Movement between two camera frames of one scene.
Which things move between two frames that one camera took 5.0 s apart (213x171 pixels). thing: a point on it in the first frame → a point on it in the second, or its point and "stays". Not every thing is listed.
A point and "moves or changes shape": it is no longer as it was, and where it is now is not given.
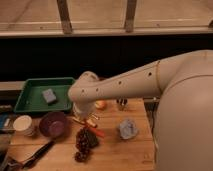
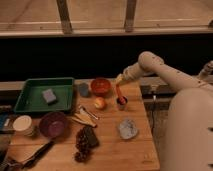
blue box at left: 6,123 stays
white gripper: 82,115 → 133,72
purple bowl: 54,124 stays
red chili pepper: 97,132 moves or changes shape
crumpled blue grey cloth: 128,129 stays
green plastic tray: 32,100 stays
